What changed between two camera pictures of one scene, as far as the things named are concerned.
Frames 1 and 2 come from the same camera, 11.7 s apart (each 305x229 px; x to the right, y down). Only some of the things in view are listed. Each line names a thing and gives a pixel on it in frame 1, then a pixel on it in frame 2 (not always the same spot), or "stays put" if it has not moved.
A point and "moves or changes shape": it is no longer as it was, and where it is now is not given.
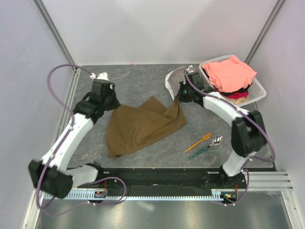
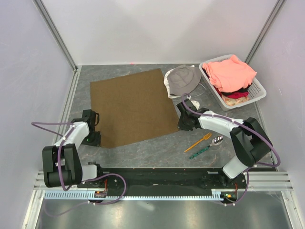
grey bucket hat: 177,76 stays put
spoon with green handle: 215,141 stays put
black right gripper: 179,97 -> 183,127
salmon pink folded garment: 229,74 stays put
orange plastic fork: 206,137 stays put
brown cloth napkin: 130,128 moves or changes shape
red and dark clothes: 236,97 stays put
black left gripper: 116,104 -> 96,141
